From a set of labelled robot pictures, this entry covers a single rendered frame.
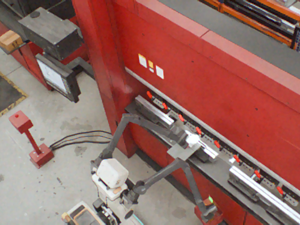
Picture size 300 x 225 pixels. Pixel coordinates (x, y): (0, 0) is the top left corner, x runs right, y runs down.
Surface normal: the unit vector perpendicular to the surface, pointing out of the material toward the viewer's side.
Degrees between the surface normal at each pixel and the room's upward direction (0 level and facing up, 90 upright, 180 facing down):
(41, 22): 0
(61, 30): 0
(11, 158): 0
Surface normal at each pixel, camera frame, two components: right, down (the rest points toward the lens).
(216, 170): -0.09, -0.62
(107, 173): -0.60, 0.00
